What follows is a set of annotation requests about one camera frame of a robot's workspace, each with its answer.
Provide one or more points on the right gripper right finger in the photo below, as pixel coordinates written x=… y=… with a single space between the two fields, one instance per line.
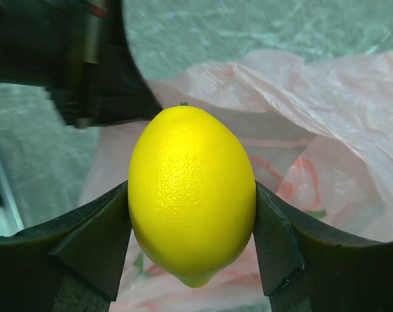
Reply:
x=307 y=265

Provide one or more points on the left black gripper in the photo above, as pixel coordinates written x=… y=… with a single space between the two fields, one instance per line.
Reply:
x=78 y=51

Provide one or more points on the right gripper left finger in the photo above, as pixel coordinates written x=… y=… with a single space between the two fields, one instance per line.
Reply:
x=73 y=262

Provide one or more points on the pink plastic bag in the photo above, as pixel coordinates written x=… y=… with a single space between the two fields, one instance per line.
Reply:
x=319 y=135

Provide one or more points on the yellow fruit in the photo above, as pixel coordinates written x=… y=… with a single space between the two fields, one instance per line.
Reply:
x=191 y=194

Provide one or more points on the aluminium front rail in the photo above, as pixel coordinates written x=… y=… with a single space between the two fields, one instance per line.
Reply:
x=10 y=218

